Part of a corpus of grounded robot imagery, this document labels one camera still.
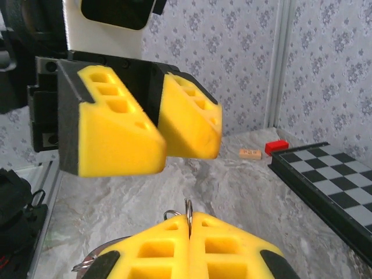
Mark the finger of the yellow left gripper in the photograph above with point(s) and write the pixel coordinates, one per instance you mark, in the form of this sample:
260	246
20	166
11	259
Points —
116	145
189	128

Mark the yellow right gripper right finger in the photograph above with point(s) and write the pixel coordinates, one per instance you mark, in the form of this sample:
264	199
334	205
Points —
232	264

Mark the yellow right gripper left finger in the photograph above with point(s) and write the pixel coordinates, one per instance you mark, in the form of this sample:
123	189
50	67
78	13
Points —
157	264

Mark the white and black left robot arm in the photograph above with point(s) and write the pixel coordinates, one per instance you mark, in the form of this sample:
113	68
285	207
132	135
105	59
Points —
14	218

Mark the small wooden block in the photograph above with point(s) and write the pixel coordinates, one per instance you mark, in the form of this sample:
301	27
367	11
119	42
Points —
250	154

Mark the small red block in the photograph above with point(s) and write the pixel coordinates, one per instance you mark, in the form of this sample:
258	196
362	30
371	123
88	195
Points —
277	145

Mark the black and grey chessboard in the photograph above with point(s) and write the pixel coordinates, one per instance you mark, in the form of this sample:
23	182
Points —
334	174

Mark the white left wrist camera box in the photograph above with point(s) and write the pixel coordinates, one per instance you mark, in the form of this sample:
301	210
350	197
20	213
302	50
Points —
101	40

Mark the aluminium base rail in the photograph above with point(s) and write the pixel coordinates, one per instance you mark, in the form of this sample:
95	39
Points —
53	189

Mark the aluminium corner post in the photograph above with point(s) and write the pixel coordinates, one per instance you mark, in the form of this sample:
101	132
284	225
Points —
279	58

